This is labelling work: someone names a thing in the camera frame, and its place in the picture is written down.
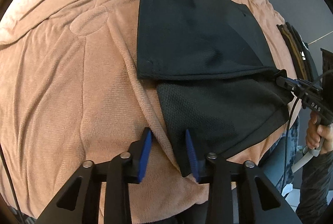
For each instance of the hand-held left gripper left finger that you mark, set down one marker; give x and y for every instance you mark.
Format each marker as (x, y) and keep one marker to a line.
(145, 153)

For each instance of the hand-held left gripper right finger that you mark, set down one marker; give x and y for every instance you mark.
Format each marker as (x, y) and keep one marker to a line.
(191, 151)

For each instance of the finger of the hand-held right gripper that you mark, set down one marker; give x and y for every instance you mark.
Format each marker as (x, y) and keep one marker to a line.
(285, 82)

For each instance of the stack of dark clothes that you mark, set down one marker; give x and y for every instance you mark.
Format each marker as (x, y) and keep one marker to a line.
(299, 49)

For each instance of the black sleeveless shirt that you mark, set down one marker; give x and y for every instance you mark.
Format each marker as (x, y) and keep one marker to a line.
(195, 31)

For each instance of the person's right forearm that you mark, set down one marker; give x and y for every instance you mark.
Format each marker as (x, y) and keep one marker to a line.
(314, 187)

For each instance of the person's right hand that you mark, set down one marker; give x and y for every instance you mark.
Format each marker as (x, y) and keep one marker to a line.
(312, 136)

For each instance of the brown blanket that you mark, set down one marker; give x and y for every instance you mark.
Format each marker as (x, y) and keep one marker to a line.
(65, 83)

